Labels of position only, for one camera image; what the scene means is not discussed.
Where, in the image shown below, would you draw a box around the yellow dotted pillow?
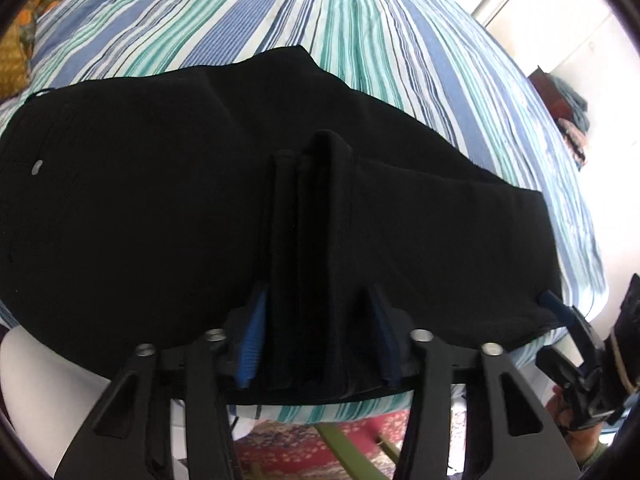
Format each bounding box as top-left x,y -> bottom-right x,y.
0,25 -> 33,101

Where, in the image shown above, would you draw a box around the pile of mixed clothes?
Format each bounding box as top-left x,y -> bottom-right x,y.
560,117 -> 590,171

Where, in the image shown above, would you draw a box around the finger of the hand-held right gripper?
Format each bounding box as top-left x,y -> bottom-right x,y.
537,290 -> 609,362
537,347 -> 594,402

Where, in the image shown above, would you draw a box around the striped bed sheet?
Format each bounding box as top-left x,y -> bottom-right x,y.
0,0 -> 608,426

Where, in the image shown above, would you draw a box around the olive green bars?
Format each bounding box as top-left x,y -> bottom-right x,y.
315,422 -> 402,480

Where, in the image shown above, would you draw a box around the grey-blue folded clothes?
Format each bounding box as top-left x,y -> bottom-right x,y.
550,75 -> 592,131

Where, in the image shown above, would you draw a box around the white seat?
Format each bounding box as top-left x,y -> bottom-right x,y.
0,327 -> 186,480

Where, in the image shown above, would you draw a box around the black pants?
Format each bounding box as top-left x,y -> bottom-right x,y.
0,45 -> 563,406

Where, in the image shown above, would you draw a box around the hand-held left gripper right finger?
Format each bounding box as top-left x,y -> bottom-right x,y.
357,285 -> 582,480

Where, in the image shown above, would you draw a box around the red patterned rug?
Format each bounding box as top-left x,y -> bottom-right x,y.
232,407 -> 416,480

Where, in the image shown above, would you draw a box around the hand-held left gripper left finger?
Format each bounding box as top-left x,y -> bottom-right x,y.
54,282 -> 273,480

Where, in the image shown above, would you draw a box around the person's right hand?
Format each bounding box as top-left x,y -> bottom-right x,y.
547,387 -> 615,467

